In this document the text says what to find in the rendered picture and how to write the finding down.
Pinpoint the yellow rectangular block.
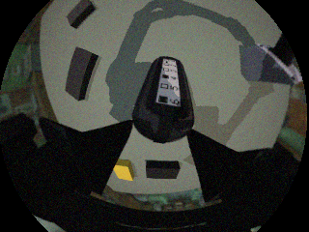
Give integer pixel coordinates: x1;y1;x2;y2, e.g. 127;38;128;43
113;159;134;181

